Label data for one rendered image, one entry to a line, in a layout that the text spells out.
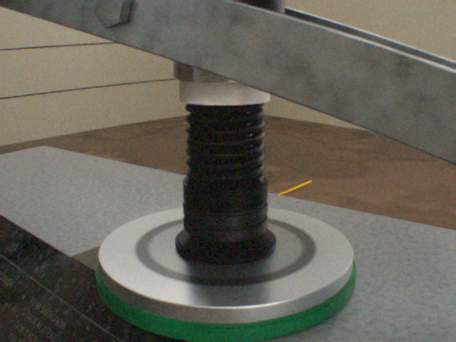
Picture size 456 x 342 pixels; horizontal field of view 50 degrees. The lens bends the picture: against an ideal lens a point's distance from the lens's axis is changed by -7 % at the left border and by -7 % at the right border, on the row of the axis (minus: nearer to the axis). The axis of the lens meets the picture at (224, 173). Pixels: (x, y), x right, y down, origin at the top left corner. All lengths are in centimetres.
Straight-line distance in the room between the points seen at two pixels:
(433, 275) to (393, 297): 6
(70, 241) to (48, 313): 9
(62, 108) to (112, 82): 72
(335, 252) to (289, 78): 17
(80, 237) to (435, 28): 522
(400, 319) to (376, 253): 12
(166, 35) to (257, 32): 7
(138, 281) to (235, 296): 7
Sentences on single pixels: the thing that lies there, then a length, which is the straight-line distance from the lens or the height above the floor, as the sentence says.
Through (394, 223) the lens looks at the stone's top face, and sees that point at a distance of 58.
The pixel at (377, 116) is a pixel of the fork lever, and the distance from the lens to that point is 30.
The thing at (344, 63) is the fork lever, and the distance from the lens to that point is 31.
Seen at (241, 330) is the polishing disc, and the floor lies 85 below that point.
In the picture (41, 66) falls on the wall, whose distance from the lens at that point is 574.
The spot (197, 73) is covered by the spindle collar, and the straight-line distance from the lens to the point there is 37.
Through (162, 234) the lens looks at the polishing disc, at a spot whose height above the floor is 87.
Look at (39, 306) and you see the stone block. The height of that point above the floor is 80.
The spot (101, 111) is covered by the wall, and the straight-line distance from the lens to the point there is 614.
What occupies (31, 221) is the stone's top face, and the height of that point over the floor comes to 84.
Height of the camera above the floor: 104
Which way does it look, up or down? 15 degrees down
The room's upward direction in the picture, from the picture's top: straight up
